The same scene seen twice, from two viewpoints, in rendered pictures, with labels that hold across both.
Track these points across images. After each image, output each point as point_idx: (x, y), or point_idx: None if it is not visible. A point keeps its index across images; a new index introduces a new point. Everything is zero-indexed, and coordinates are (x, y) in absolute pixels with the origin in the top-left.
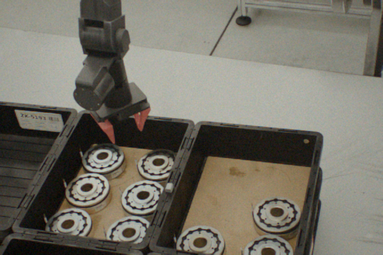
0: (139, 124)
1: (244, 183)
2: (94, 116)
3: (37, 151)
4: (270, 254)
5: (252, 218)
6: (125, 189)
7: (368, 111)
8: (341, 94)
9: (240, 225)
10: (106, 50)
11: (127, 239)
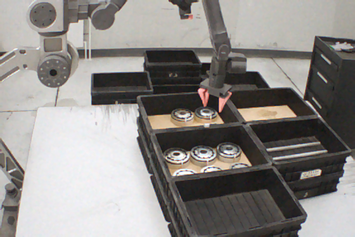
0: (206, 101)
1: None
2: (227, 95)
3: (194, 218)
4: None
5: (184, 126)
6: (196, 169)
7: (61, 135)
8: (49, 146)
9: None
10: None
11: (232, 147)
